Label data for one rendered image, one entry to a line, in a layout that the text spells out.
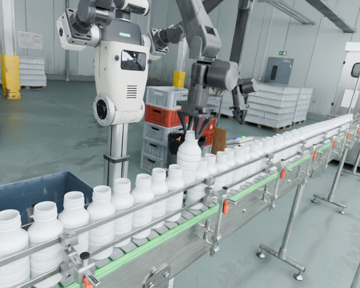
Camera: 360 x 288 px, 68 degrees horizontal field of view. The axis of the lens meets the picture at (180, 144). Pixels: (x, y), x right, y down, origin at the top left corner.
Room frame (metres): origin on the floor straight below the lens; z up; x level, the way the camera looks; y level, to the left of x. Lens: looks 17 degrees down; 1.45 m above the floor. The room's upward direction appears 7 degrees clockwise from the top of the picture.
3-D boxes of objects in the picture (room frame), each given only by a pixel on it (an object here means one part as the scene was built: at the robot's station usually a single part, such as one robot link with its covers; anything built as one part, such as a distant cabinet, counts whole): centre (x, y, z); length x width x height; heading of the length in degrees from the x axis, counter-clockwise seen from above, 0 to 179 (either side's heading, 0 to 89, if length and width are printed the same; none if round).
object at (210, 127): (4.14, -0.20, 0.55); 0.61 x 0.41 x 0.22; 143
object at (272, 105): (7.68, -2.43, 0.59); 1.24 x 1.03 x 1.17; 142
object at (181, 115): (0.75, -0.03, 1.29); 0.07 x 0.07 x 0.09; 50
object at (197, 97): (0.75, -0.03, 1.36); 0.10 x 0.07 x 0.07; 50
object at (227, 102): (8.65, -1.43, 0.50); 1.23 x 1.05 x 1.00; 138
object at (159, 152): (3.54, 0.18, 0.33); 0.61 x 0.41 x 0.22; 146
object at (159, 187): (0.66, 0.05, 1.08); 0.06 x 0.06 x 0.17
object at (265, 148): (1.16, -0.38, 1.08); 0.06 x 0.06 x 0.17
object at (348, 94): (4.65, -2.75, 1.22); 0.23 x 0.03 x 0.32; 50
